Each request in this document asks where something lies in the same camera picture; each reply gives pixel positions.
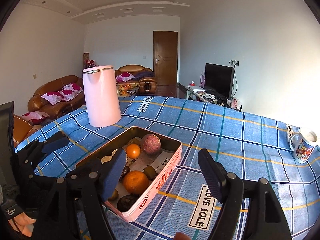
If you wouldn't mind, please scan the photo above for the dark round fruit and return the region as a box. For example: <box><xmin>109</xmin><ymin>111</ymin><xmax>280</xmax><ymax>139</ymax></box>
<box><xmin>117</xmin><ymin>194</ymin><xmax>139</xmax><ymax>212</ymax></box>

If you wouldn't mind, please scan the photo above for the dark brown fruit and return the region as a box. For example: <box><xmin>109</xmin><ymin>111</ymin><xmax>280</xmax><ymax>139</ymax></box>
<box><xmin>119</xmin><ymin>165</ymin><xmax>130</xmax><ymax>182</ymax></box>

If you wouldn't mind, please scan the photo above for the large orange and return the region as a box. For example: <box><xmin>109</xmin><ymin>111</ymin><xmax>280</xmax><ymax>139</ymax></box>
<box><xmin>123</xmin><ymin>171</ymin><xmax>149</xmax><ymax>195</ymax></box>

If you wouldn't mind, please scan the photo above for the small orange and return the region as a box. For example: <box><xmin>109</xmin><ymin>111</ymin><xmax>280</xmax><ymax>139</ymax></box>
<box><xmin>125</xmin><ymin>144</ymin><xmax>140</xmax><ymax>159</ymax></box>

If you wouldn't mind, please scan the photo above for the pink metal tin box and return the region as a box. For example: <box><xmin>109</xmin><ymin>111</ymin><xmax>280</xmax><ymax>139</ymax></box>
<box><xmin>76</xmin><ymin>126</ymin><xmax>182</xmax><ymax>222</ymax></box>

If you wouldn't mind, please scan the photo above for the purple round fruit with stem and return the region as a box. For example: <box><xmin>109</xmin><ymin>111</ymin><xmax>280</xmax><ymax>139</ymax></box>
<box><xmin>140</xmin><ymin>134</ymin><xmax>161</xmax><ymax>155</ymax></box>

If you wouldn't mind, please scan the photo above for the small snack jar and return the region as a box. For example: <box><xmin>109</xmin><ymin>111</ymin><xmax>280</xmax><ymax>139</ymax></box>
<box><xmin>101</xmin><ymin>155</ymin><xmax>112</xmax><ymax>164</ymax></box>

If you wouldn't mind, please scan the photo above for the coffee table with fruits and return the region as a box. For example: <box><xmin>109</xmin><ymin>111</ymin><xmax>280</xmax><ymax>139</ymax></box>
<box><xmin>117</xmin><ymin>82</ymin><xmax>140</xmax><ymax>97</ymax></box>

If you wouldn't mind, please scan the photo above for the person's left hand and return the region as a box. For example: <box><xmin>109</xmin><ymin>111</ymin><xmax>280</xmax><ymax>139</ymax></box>
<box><xmin>8</xmin><ymin>212</ymin><xmax>36</xmax><ymax>237</ymax></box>

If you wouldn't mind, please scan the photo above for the brown leather sofa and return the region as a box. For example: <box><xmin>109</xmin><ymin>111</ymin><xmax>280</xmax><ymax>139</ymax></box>
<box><xmin>13</xmin><ymin>75</ymin><xmax>85</xmax><ymax>146</ymax></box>

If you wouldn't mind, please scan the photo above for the pink floral cushion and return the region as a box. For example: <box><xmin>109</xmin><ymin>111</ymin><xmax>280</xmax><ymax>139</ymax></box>
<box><xmin>41</xmin><ymin>83</ymin><xmax>84</xmax><ymax>106</ymax></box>

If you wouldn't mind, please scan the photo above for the small tan round fruit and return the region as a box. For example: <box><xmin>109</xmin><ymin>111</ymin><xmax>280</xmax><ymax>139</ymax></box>
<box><xmin>143</xmin><ymin>166</ymin><xmax>157</xmax><ymax>180</ymax></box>

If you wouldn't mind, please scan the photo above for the blue plaid tablecloth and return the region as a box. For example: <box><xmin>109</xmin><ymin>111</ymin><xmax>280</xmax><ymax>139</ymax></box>
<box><xmin>19</xmin><ymin>96</ymin><xmax>319</xmax><ymax>239</ymax></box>

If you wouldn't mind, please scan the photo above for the pink electric kettle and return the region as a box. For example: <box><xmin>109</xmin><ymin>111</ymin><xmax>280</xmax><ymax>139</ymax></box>
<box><xmin>82</xmin><ymin>65</ymin><xmax>121</xmax><ymax>127</ymax></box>

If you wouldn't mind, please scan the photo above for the white cartoon mug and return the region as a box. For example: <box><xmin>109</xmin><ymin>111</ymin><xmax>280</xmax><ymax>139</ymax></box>
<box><xmin>289</xmin><ymin>130</ymin><xmax>318</xmax><ymax>164</ymax></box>

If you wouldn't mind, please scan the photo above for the brown leather armchair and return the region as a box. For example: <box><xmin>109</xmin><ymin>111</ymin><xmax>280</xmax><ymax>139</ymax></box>
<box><xmin>115</xmin><ymin>64</ymin><xmax>157</xmax><ymax>94</ymax></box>

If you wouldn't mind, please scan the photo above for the white tv stand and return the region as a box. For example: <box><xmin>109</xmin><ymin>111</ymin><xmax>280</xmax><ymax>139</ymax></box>
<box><xmin>184</xmin><ymin>86</ymin><xmax>242</xmax><ymax>112</ymax></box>

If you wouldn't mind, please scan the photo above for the black television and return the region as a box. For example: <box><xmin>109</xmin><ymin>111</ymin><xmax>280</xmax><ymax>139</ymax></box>
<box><xmin>204</xmin><ymin>63</ymin><xmax>234</xmax><ymax>99</ymax></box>

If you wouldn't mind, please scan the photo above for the brown wooden door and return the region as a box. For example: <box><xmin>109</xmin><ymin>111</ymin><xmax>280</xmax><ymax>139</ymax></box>
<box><xmin>153</xmin><ymin>31</ymin><xmax>178</xmax><ymax>86</ymax></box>

